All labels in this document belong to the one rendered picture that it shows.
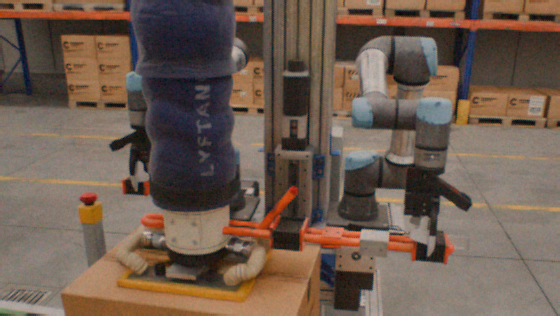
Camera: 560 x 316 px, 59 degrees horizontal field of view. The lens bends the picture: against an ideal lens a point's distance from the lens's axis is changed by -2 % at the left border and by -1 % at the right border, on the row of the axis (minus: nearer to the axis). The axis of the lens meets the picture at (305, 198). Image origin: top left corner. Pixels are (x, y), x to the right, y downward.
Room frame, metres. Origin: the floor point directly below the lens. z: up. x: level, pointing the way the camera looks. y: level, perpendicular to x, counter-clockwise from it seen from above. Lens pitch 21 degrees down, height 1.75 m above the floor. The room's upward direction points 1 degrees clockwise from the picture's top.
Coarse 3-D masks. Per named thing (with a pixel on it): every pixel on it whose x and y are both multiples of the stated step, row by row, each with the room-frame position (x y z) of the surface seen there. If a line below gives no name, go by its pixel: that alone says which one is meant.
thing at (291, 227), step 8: (280, 216) 1.22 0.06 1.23; (288, 216) 1.22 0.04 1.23; (272, 224) 1.16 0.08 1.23; (280, 224) 1.19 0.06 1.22; (288, 224) 1.19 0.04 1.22; (296, 224) 1.19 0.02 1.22; (304, 224) 1.16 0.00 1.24; (272, 232) 1.13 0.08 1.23; (280, 232) 1.13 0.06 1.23; (288, 232) 1.13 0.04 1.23; (296, 232) 1.12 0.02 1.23; (304, 232) 1.15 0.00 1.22; (272, 240) 1.14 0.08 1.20; (280, 240) 1.14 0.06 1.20; (288, 240) 1.13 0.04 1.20; (296, 240) 1.13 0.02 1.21; (280, 248) 1.13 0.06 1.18; (288, 248) 1.12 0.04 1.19; (296, 248) 1.12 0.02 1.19
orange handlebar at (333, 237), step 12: (144, 216) 1.24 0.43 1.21; (156, 216) 1.25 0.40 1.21; (228, 228) 1.18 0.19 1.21; (240, 228) 1.17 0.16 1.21; (312, 228) 1.18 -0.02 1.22; (324, 228) 1.17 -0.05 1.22; (336, 228) 1.17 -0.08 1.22; (312, 240) 1.13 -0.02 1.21; (324, 240) 1.13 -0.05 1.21; (336, 240) 1.12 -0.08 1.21; (348, 240) 1.12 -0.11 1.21; (396, 240) 1.14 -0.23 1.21; (408, 240) 1.13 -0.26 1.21; (444, 252) 1.08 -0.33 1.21
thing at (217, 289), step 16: (128, 272) 1.15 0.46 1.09; (144, 272) 1.14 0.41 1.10; (160, 272) 1.12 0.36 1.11; (208, 272) 1.10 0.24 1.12; (144, 288) 1.09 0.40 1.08; (160, 288) 1.08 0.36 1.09; (176, 288) 1.08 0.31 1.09; (192, 288) 1.08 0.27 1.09; (208, 288) 1.08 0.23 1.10; (224, 288) 1.07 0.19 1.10; (240, 288) 1.08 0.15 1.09
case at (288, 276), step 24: (96, 264) 1.22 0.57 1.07; (120, 264) 1.22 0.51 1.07; (168, 264) 1.23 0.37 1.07; (216, 264) 1.24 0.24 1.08; (240, 264) 1.24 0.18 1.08; (288, 264) 1.24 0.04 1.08; (312, 264) 1.25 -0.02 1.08; (72, 288) 1.09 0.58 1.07; (96, 288) 1.10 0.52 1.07; (120, 288) 1.10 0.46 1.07; (264, 288) 1.11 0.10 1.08; (288, 288) 1.12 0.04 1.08; (312, 288) 1.22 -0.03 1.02; (72, 312) 1.07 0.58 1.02; (96, 312) 1.06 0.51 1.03; (120, 312) 1.04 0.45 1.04; (144, 312) 1.03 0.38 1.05; (168, 312) 1.02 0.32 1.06; (192, 312) 1.01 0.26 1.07; (216, 312) 1.00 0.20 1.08; (240, 312) 1.00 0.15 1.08; (264, 312) 1.01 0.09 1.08; (288, 312) 1.01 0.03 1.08; (312, 312) 1.23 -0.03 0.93
